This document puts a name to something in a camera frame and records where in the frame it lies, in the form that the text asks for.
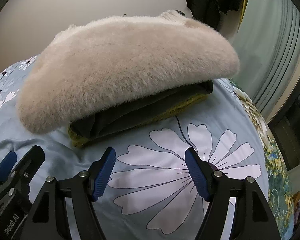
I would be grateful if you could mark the blue floral duvet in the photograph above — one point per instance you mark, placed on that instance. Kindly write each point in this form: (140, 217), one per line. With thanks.
(150, 194)

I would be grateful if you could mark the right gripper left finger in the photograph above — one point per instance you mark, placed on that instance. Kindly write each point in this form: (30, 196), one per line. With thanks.
(99, 173)

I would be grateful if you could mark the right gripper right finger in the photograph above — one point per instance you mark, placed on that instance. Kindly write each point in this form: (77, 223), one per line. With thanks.
(200, 172)

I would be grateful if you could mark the floral bed sheet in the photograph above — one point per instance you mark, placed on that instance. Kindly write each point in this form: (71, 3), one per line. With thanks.
(280, 194)

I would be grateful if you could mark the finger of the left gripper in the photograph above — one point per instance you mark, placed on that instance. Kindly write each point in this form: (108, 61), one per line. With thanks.
(20, 174)
(3, 166)

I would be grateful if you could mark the beige fluffy cartoon sweater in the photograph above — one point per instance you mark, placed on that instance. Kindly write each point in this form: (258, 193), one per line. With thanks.
(90, 68)

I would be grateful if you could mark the dark green yellow folded garment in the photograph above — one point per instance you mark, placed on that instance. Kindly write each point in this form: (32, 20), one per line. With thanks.
(144, 111)

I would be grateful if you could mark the pale green curtain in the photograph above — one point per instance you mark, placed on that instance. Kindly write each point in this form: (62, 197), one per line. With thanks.
(268, 45)

